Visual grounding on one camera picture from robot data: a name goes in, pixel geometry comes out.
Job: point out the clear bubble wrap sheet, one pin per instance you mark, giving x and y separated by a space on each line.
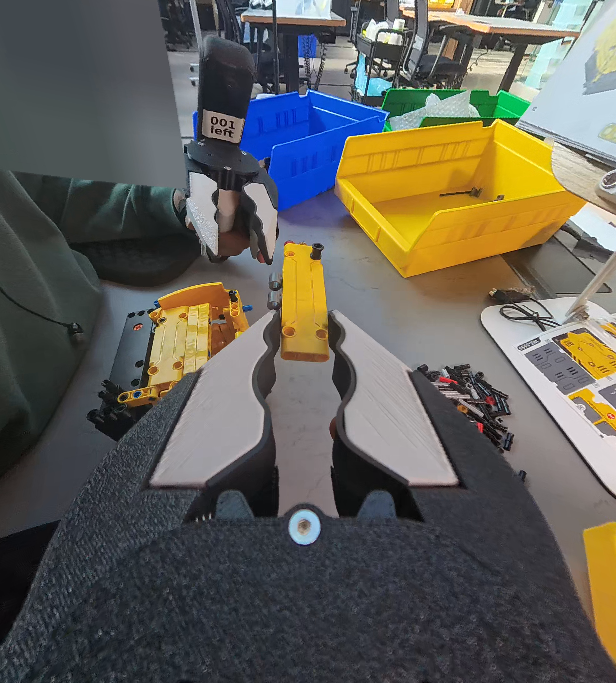
436 112

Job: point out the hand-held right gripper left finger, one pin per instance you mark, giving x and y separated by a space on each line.
217 427

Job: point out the black office chair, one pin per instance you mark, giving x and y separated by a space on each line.
436 64

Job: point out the pile of small lego pins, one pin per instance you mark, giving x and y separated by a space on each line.
468 389

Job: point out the black utility cart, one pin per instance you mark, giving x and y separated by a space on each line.
377 53

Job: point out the white flat board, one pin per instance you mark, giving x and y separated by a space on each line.
606 464

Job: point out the person's left forearm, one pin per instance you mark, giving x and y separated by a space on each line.
116 213

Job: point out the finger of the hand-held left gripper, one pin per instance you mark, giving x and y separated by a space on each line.
201 208
265 213

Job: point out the green plastic storage bin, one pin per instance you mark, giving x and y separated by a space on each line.
505 106

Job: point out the blue plastic storage bin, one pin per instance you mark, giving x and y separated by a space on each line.
313 138

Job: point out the person's left hand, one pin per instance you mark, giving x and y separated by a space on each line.
233 243

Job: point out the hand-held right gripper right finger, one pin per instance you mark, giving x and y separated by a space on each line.
393 427

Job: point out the lego sticker sheet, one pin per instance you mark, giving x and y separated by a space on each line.
590 352

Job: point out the yellow lego vehicle model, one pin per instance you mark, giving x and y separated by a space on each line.
180 341

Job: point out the lego instruction booklet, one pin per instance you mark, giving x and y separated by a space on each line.
579 80

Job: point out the wooden top office desk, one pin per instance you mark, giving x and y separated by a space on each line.
292 20
500 24

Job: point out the yellow lego panel assembly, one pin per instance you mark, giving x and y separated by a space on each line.
302 299

